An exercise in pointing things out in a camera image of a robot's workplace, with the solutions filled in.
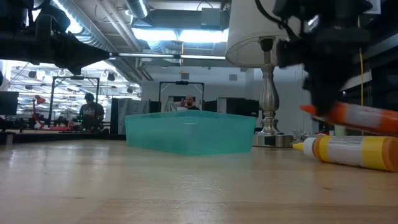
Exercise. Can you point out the grey partition panel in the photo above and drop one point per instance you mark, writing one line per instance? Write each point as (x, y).
(130, 107)

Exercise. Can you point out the person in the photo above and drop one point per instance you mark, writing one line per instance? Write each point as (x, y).
(91, 113)
(190, 102)

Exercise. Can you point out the red articulated lamp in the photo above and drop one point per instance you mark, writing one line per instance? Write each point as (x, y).
(39, 99)

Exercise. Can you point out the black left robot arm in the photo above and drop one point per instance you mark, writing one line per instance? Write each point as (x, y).
(15, 40)

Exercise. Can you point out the teal translucent plastic bin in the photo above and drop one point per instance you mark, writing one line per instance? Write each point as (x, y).
(189, 133)

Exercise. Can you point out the black gantry frame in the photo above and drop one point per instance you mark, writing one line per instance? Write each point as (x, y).
(182, 82)
(90, 77)

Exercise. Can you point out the large yellow food coloring bottle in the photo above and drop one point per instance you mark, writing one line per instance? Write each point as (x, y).
(351, 152)

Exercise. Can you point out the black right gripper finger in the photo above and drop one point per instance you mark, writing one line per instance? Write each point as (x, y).
(326, 90)

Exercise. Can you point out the light green wipes canister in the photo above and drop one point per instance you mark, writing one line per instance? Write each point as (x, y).
(340, 133)

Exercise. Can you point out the large orange food coloring bottle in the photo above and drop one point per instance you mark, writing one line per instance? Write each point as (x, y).
(360, 116)

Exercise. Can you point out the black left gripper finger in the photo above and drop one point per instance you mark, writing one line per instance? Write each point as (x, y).
(74, 69)
(84, 54)

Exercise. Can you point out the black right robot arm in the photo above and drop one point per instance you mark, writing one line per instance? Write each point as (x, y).
(342, 12)

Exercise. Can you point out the black monitor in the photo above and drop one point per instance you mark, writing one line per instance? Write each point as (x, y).
(7, 102)

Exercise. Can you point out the silver table lamp white shade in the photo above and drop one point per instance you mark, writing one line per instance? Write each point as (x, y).
(258, 28)

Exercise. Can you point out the black cabinet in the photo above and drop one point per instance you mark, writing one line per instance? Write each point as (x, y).
(239, 107)

